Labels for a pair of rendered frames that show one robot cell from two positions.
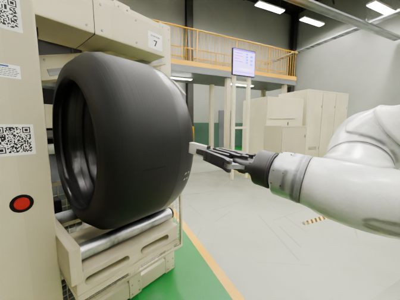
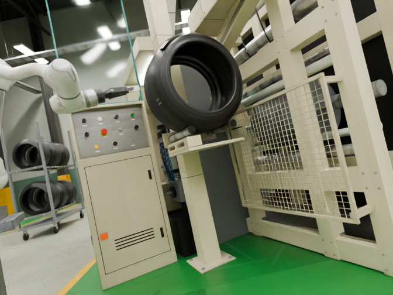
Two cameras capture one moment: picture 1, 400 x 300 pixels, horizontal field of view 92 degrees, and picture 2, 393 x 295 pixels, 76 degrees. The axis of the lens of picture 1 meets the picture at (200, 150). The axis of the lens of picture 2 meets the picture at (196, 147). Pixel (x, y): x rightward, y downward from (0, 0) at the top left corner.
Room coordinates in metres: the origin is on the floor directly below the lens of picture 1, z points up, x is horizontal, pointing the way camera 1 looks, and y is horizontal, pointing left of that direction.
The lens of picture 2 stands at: (1.32, -1.14, 0.74)
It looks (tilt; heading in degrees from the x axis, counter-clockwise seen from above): 2 degrees up; 114
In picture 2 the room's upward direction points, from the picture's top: 12 degrees counter-clockwise
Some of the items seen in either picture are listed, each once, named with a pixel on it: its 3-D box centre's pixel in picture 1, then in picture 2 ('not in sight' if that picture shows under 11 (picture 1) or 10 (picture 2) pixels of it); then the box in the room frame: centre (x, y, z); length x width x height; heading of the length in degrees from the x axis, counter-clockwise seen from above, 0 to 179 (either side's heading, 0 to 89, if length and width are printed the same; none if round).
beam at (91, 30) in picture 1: (99, 30); (222, 2); (1.00, 0.49, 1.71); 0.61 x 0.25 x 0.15; 139
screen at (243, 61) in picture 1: (243, 63); not in sight; (4.43, -0.95, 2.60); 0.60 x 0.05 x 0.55; 115
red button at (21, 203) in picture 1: (21, 203); not in sight; (0.47, 0.45, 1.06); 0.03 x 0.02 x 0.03; 139
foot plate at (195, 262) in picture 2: not in sight; (210, 259); (0.51, 0.50, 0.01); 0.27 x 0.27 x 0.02; 49
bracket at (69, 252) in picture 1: (56, 237); (190, 136); (0.58, 0.46, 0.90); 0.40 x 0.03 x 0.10; 49
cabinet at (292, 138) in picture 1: (284, 149); not in sight; (4.98, -2.18, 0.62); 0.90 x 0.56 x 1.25; 115
